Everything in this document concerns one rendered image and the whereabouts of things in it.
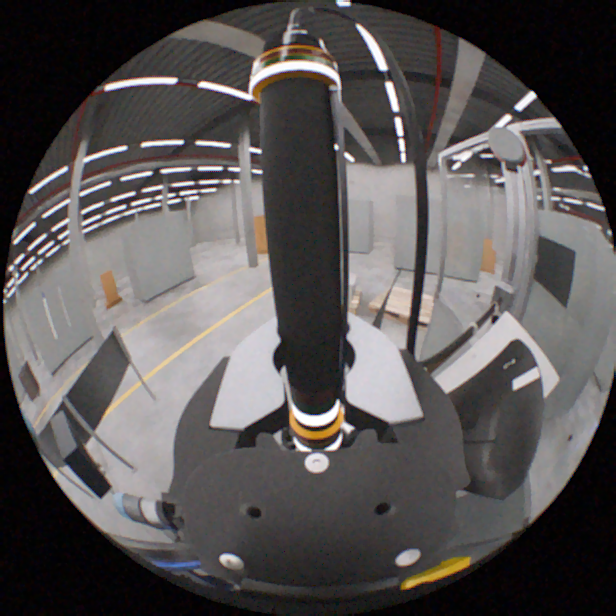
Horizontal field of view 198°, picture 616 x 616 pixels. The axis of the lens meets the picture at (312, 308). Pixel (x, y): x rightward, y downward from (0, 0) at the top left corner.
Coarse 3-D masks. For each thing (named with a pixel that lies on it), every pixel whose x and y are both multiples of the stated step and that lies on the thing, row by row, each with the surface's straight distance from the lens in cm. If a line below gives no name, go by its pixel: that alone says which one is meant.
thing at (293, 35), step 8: (280, 32) 17; (288, 32) 15; (296, 32) 15; (304, 32) 15; (272, 40) 14; (280, 40) 14; (288, 40) 13; (296, 40) 13; (304, 40) 13; (312, 40) 14; (320, 40) 15; (264, 48) 14; (272, 48) 17; (320, 48) 16
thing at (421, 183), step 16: (288, 16) 22; (368, 32) 27; (384, 48) 23; (400, 80) 19; (400, 96) 18; (416, 128) 16; (416, 144) 16; (416, 160) 15; (416, 176) 15; (416, 192) 15; (416, 208) 15; (416, 224) 15; (416, 240) 15; (416, 256) 15; (416, 272) 15; (416, 288) 16; (416, 304) 16; (496, 304) 54; (416, 320) 17; (480, 320) 41; (416, 336) 18; (464, 336) 34; (448, 352) 30
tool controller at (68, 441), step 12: (60, 420) 87; (60, 432) 81; (72, 432) 79; (60, 444) 77; (72, 444) 72; (84, 444) 97; (72, 456) 71; (84, 456) 72; (72, 468) 74; (84, 468) 74; (96, 468) 77; (84, 480) 77; (96, 480) 77; (108, 480) 81; (96, 492) 80
